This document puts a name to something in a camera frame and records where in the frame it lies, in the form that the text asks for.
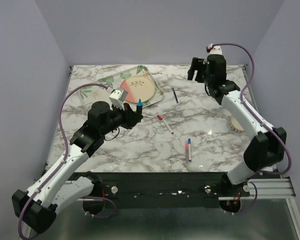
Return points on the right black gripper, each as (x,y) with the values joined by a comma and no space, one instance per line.
(197,64)

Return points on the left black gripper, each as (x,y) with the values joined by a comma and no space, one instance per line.
(131,118)

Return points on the black marker blue tip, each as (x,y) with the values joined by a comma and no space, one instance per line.
(139,107)

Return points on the white pen red tip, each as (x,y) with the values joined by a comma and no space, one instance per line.
(168,126)

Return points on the pink pen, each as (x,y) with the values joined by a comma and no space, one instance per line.
(187,151)

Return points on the white pen blue tip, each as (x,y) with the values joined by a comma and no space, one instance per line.
(189,152)

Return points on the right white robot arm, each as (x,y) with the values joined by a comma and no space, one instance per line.
(267,142)

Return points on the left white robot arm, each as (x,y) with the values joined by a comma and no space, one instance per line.
(39,205)

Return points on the dark blue pen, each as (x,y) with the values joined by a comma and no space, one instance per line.
(175,95)

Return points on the pink cream plate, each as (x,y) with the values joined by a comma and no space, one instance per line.
(138,88)

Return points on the small patterned bowl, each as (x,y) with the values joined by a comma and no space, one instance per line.
(235,125)

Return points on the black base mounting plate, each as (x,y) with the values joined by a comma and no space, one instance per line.
(157,190)

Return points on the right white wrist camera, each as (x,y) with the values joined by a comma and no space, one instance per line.
(214,49)

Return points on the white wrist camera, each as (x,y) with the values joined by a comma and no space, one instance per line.
(117,98)
(214,49)

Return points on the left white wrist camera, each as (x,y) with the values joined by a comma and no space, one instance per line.
(117,98)

